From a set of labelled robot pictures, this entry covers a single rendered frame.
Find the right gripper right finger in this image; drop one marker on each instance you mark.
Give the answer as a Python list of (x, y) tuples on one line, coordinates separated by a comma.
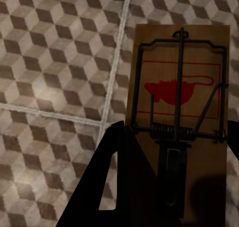
[(233, 133)]

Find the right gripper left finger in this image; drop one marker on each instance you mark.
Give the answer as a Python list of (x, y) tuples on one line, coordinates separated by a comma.
[(83, 208)]

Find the mousetrap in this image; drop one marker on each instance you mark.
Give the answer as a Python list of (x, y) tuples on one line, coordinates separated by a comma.
[(176, 125)]

